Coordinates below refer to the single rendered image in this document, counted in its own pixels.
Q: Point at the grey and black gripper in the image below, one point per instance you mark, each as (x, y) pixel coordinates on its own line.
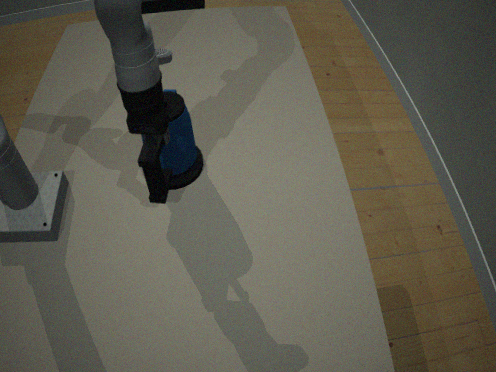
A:
(141, 91)

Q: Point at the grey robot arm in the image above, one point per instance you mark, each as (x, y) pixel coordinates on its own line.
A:
(131, 44)

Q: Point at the black round disc with centre stud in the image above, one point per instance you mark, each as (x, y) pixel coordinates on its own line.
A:
(188, 178)

